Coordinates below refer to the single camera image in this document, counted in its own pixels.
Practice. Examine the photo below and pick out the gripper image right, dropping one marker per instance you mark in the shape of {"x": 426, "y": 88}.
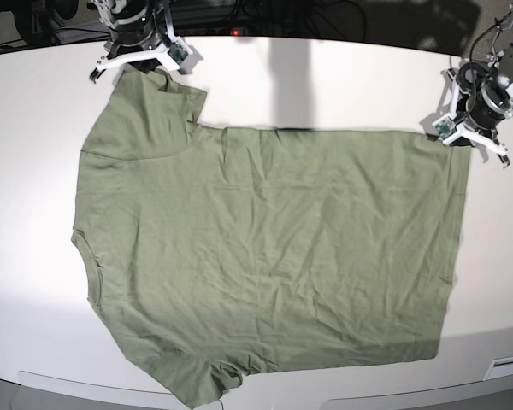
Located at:
{"x": 487, "y": 97}

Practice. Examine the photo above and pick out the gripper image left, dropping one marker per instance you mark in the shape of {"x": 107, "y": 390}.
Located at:
{"x": 136, "y": 30}

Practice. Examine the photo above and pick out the green T-shirt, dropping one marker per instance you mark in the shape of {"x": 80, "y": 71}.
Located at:
{"x": 213, "y": 254}

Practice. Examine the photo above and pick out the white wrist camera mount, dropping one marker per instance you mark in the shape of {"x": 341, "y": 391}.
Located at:
{"x": 451, "y": 125}
{"x": 154, "y": 55}

